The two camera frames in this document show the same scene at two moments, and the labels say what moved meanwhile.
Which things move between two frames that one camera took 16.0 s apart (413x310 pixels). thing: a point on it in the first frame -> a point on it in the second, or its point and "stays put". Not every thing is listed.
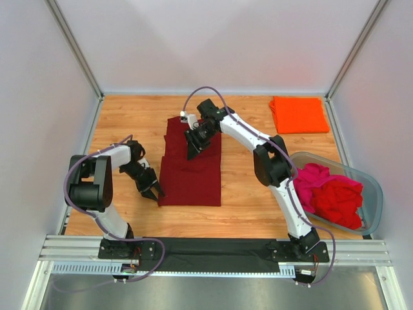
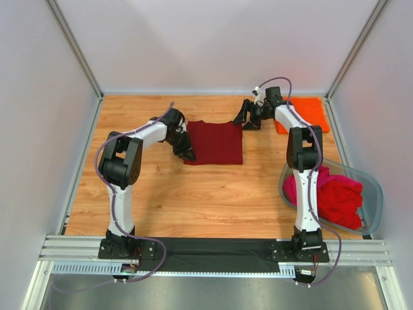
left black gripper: x=147 y=185 -> x=182 y=146
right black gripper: x=193 y=142 -> x=252 y=112
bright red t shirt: x=338 y=201 stays put
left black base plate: x=111 y=248 stays put
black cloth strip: x=212 y=254 stays put
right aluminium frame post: x=357 y=47 stays put
